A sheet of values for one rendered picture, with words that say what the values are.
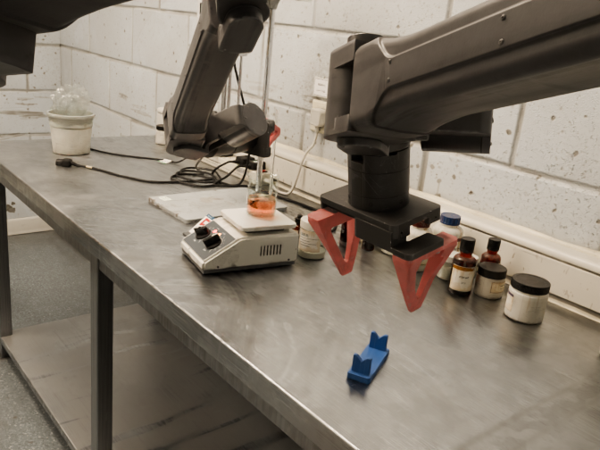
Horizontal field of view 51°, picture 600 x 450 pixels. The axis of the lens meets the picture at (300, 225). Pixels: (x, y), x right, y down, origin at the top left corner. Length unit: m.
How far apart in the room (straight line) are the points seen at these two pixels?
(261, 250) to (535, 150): 0.58
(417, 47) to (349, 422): 0.54
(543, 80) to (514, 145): 1.05
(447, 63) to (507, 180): 1.03
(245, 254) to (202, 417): 0.85
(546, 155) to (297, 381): 0.71
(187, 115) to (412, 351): 0.49
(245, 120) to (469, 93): 0.70
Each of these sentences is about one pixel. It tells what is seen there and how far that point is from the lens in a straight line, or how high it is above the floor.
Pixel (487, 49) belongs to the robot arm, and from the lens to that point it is 0.34.
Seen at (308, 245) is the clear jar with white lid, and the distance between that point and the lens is 1.30.
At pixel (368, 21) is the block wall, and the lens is 1.65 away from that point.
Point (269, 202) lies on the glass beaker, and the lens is 1.25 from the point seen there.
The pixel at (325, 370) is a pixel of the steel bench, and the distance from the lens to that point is 0.93.
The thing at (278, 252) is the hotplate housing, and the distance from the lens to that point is 1.24.
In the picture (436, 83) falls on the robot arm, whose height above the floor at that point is 1.19.
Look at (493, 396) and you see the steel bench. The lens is 0.95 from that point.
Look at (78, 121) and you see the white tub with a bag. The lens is 2.06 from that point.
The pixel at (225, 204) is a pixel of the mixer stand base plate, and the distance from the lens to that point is 1.60.
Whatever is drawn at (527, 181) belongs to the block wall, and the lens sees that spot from 1.36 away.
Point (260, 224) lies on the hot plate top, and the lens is 1.22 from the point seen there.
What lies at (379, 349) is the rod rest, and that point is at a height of 0.76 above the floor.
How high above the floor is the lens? 1.22
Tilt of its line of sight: 18 degrees down
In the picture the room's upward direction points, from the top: 6 degrees clockwise
